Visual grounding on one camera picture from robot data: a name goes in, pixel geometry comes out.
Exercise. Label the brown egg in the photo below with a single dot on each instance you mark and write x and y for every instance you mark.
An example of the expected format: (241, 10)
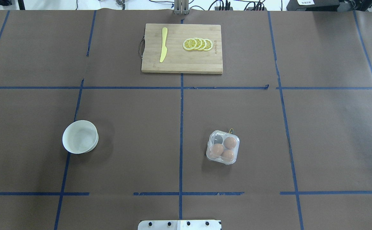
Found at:
(230, 143)
(228, 156)
(217, 150)

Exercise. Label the clear plastic egg box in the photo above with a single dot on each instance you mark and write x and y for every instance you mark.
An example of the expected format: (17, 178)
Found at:
(218, 137)

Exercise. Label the wooden cutting board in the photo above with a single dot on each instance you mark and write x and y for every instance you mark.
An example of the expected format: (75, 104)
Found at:
(179, 60)

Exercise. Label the yellow plastic knife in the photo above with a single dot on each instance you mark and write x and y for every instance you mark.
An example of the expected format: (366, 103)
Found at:
(163, 44)

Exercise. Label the lemon slice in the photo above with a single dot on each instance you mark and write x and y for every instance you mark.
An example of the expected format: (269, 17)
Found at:
(208, 45)
(189, 44)
(198, 43)
(203, 44)

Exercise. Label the white ceramic bowl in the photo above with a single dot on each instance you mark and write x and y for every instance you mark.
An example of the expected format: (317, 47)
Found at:
(80, 137)

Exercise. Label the aluminium frame post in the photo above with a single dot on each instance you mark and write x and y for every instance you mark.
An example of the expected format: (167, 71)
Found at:
(181, 7)

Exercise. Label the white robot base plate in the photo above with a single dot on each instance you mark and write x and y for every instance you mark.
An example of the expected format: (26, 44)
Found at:
(199, 224)

